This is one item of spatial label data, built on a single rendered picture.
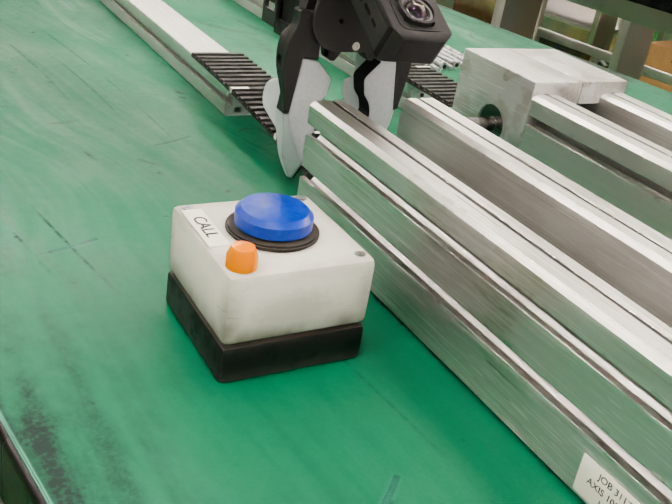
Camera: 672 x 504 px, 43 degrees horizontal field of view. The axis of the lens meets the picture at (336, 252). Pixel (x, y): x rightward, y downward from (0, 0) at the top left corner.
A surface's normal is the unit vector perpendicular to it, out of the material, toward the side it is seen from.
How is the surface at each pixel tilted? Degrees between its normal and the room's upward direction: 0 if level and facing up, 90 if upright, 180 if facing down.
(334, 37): 90
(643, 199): 90
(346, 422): 0
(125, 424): 0
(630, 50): 90
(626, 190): 90
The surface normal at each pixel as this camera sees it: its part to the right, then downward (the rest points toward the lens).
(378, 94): 0.47, 0.47
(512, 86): -0.87, 0.11
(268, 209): 0.13, -0.86
